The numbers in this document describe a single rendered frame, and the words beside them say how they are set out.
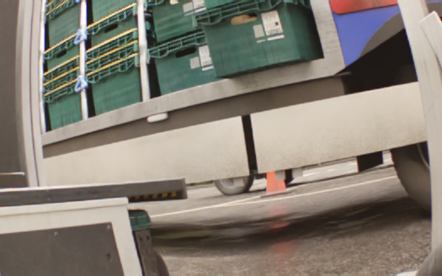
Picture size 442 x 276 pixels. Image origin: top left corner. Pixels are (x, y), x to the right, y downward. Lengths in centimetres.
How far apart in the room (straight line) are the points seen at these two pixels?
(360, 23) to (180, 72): 92
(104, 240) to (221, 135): 112
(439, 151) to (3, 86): 74
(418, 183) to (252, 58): 77
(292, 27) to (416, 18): 133
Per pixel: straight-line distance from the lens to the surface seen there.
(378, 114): 174
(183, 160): 210
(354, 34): 178
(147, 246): 116
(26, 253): 81
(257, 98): 194
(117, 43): 260
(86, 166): 251
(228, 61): 188
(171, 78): 235
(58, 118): 296
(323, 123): 181
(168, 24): 241
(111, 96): 260
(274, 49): 179
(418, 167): 182
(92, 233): 93
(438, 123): 45
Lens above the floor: 31
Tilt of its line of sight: 5 degrees up
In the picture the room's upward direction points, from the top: 8 degrees counter-clockwise
